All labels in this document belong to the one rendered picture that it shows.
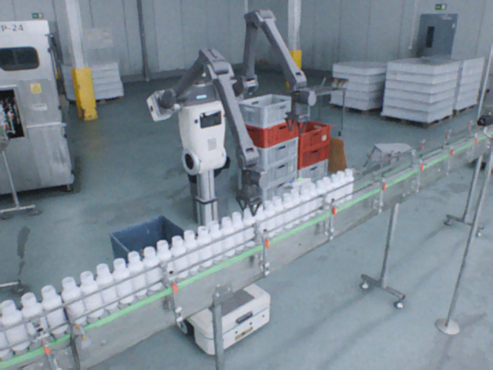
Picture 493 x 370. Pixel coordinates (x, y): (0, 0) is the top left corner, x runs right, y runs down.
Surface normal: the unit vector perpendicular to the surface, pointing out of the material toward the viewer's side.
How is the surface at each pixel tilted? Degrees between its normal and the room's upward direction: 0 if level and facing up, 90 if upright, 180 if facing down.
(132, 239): 90
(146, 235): 90
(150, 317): 90
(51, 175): 90
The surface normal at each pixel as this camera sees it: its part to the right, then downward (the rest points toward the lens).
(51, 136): 0.38, 0.37
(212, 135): 0.65, 0.30
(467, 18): -0.76, 0.27
